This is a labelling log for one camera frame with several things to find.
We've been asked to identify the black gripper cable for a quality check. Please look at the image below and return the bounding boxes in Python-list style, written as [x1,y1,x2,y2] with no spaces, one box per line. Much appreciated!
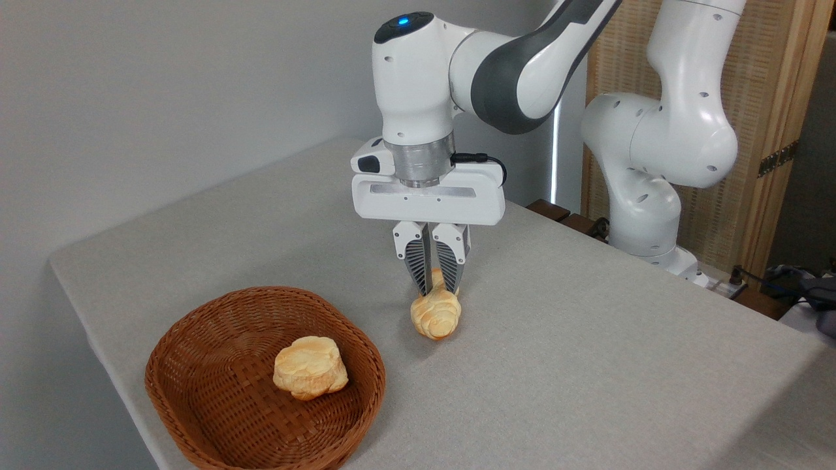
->
[451,153,508,187]

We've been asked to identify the brown wicker basket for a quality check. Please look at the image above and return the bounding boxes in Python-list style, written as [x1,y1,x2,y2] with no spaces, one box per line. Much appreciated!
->
[144,286,387,470]

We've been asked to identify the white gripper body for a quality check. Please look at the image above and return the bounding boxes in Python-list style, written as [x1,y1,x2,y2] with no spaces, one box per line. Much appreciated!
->
[351,137,507,227]

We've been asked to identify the round bread roll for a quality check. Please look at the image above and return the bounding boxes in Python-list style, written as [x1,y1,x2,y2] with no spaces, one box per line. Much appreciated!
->
[272,336,349,401]

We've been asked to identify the white vertical light strip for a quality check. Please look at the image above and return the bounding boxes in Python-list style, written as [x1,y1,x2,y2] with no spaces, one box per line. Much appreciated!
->
[551,108,563,205]

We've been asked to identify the metal screen hinge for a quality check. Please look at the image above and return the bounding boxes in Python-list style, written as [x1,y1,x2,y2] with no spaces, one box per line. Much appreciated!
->
[758,140,799,178]

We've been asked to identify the wooden rattan folding screen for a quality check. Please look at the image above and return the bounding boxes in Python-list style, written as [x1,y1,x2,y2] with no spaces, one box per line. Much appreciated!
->
[580,0,836,278]

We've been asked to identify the long braided bread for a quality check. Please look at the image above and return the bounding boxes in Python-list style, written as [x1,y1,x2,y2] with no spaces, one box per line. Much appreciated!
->
[410,268,462,341]

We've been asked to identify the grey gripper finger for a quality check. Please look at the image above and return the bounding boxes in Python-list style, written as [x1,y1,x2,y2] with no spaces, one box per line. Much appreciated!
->
[432,223,472,296]
[393,221,434,298]

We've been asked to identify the black power cable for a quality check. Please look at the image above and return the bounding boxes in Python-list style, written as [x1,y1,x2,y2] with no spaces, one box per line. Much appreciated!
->
[728,264,836,301]

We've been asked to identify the grey tablecloth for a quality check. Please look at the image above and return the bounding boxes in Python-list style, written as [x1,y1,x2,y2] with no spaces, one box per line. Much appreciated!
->
[49,137,836,470]

